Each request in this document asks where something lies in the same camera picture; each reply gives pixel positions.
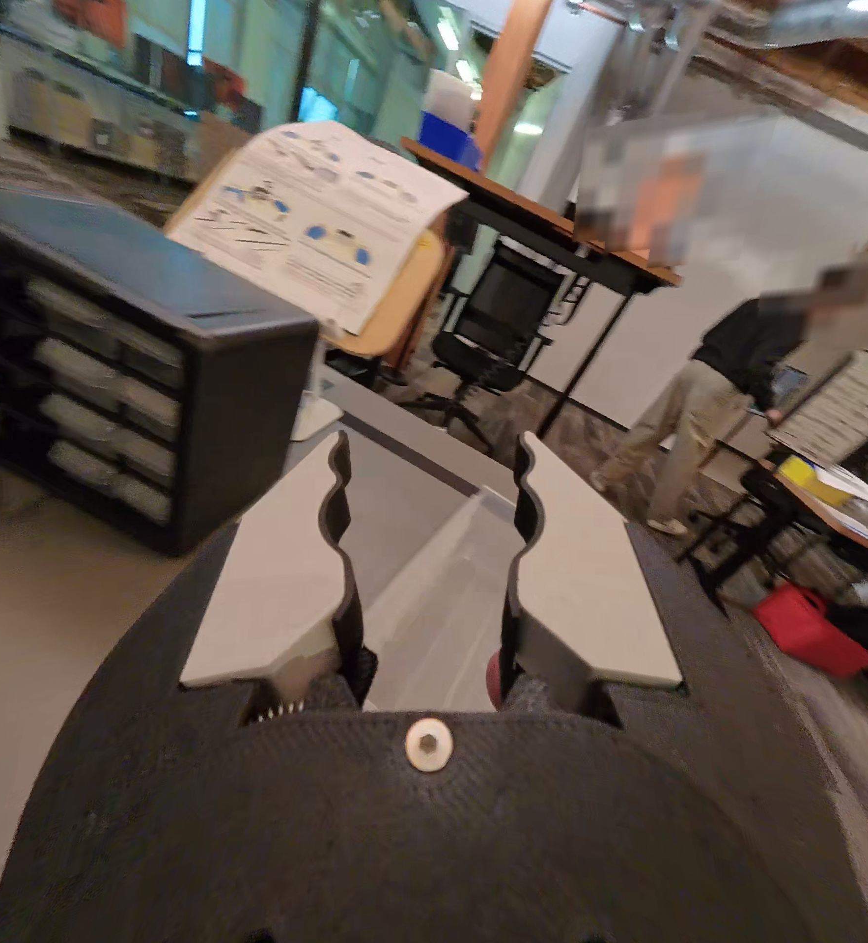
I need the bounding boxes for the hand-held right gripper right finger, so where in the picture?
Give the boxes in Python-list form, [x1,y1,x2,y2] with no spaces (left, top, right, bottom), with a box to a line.
[499,431,684,712]

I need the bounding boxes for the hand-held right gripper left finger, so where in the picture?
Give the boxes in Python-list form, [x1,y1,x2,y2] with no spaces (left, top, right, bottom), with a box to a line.
[179,431,377,707]

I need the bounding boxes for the translucent plastic bin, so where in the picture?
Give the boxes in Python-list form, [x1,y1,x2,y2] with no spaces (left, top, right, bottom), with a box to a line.
[364,486,517,712]

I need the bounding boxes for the black drawer cabinet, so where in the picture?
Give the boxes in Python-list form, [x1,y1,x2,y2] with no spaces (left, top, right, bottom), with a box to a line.
[0,180,320,557]

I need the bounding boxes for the red bag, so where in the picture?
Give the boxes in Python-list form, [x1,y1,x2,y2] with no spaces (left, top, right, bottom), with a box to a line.
[754,582,868,679]

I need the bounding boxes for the yellow box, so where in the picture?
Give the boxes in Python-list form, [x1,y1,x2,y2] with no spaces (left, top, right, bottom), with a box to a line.
[776,453,858,509]

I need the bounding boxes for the black office chair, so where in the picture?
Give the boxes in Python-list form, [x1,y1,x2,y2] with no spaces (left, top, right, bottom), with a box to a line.
[412,239,575,450]

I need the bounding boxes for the white printed display board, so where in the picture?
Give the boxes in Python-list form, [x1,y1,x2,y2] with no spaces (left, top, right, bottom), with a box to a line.
[769,350,868,472]

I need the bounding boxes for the instruction sheet on wooden stand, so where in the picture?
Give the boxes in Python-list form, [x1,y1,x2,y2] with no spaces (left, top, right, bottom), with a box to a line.
[165,129,453,443]

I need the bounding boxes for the instruction sheet with blue pictures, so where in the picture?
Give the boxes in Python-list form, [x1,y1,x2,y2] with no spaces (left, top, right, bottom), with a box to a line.
[168,121,472,336]

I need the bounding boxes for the wooden desk with black legs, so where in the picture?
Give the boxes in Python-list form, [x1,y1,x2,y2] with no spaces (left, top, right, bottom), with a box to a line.
[400,136,681,439]

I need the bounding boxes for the blue storage bins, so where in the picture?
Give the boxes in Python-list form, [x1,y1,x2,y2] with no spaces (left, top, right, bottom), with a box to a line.
[418,111,482,172]

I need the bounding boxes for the background storage shelving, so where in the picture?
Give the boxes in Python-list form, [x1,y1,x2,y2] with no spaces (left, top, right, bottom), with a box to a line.
[0,22,265,185]

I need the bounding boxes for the silver ceiling duct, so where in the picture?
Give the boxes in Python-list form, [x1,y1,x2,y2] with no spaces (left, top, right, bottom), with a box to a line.
[570,0,868,122]

